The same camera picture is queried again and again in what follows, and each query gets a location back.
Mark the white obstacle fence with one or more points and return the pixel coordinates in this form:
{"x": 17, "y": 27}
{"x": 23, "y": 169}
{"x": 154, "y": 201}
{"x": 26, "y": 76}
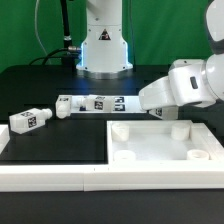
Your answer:
{"x": 192, "y": 174}

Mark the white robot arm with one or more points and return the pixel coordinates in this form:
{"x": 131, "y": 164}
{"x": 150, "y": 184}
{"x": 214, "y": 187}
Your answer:
{"x": 105, "y": 55}

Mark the white square tabletop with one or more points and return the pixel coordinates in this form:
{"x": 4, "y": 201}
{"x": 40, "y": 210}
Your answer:
{"x": 145, "y": 142}

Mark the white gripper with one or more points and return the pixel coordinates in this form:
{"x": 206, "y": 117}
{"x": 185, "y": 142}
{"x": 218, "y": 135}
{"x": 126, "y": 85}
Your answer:
{"x": 157, "y": 95}

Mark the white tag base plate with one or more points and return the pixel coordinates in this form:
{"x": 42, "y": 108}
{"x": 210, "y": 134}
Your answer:
{"x": 123, "y": 104}

